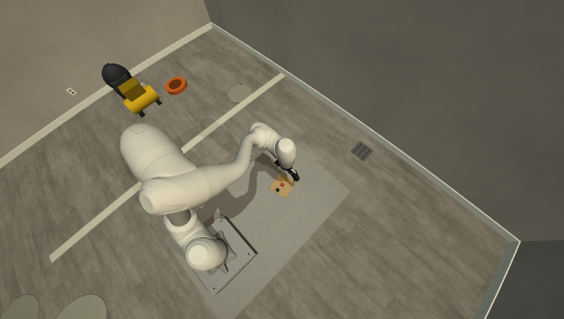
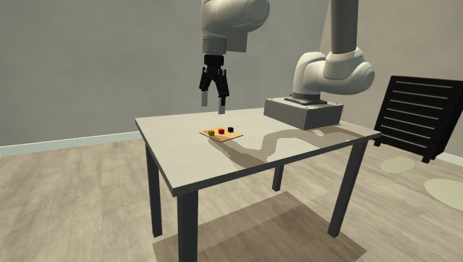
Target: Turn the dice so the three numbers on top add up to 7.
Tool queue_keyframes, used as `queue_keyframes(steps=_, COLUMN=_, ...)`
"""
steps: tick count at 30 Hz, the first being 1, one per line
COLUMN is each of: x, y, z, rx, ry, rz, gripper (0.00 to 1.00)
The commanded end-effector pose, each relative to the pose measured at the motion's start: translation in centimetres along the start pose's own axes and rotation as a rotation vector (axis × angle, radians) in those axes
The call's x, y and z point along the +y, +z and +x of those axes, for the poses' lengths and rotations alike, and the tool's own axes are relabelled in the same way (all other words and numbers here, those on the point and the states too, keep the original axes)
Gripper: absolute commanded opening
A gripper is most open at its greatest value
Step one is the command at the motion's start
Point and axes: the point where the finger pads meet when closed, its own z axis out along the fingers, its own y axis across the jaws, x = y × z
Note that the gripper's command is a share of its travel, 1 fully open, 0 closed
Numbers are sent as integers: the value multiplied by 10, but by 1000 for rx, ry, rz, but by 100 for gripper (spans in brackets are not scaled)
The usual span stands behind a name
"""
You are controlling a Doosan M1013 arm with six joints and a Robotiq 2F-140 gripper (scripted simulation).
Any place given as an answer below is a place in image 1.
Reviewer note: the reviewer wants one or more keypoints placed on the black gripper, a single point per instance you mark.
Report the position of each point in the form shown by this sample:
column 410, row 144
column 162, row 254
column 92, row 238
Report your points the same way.
column 290, row 170

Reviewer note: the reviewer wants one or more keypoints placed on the tan square mat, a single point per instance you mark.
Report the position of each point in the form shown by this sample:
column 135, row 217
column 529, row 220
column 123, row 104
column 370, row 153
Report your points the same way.
column 285, row 190

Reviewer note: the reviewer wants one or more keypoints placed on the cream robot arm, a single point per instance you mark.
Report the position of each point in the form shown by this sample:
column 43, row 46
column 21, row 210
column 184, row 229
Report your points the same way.
column 173, row 185

